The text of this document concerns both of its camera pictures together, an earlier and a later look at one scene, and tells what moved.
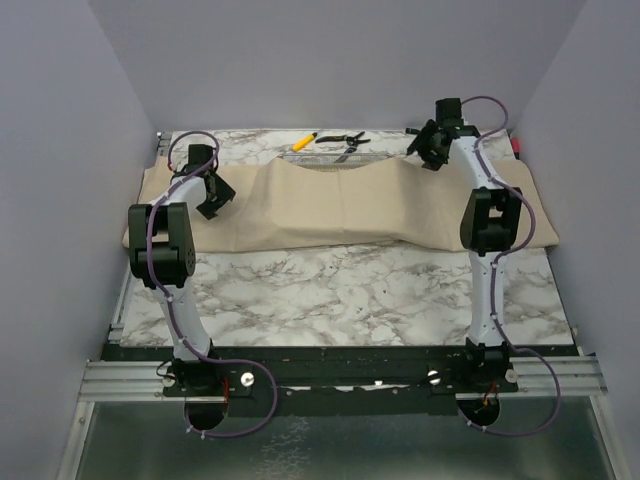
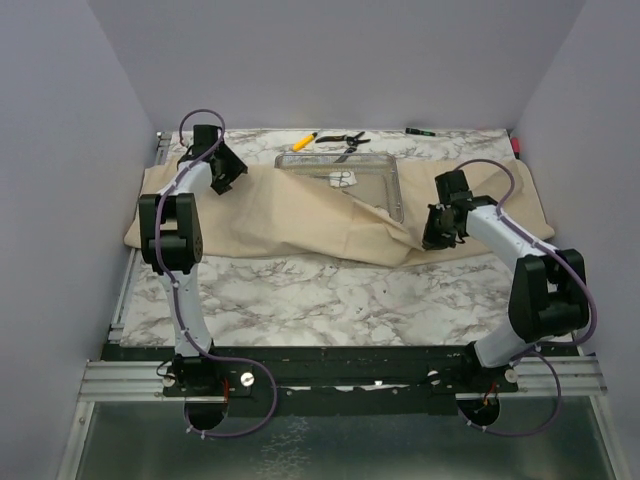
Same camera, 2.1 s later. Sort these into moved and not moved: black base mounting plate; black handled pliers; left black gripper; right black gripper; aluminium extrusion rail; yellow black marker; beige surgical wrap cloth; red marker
Moved: left black gripper; right black gripper; beige surgical wrap cloth
Not moved: red marker; black handled pliers; aluminium extrusion rail; yellow black marker; black base mounting plate
